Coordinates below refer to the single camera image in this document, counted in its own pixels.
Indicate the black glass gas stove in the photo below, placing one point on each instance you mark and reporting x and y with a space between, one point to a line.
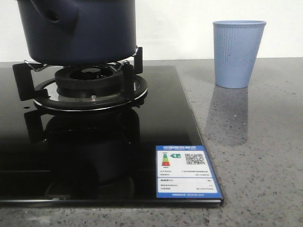
93 159

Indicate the blue energy label sticker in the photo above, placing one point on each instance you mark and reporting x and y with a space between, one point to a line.
185 172

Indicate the black round gas burner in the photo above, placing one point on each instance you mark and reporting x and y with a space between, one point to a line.
83 83

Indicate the light blue ribbed cup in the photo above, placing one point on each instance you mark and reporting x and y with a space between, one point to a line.
236 45

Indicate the black pot support grate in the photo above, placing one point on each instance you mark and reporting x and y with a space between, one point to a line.
45 95

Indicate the dark blue cooking pot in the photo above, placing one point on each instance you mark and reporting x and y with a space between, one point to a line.
78 32

